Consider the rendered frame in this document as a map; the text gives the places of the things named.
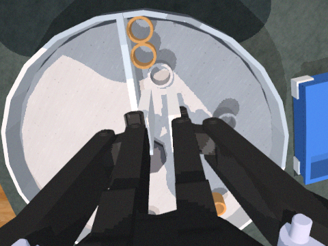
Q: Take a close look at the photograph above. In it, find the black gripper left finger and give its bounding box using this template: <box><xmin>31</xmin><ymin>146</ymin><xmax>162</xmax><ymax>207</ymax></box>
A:
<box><xmin>0</xmin><ymin>89</ymin><xmax>155</xmax><ymax>246</ymax></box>

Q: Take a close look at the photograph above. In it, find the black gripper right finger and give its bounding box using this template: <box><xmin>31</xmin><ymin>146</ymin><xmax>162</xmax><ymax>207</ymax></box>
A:
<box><xmin>166</xmin><ymin>86</ymin><xmax>328</xmax><ymax>246</ymax></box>

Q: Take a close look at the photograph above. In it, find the tan hollow cylinder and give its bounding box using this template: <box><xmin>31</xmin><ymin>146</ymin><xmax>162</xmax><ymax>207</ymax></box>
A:
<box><xmin>213</xmin><ymin>192</ymin><xmax>226</xmax><ymax>216</ymax></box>
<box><xmin>126</xmin><ymin>16</ymin><xmax>154</xmax><ymax>44</ymax></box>
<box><xmin>131</xmin><ymin>42</ymin><xmax>156</xmax><ymax>69</ymax></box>

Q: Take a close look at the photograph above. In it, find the blue plastic crate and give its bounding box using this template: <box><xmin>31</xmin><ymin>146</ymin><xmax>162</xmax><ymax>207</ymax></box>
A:
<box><xmin>291</xmin><ymin>72</ymin><xmax>328</xmax><ymax>185</ymax></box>

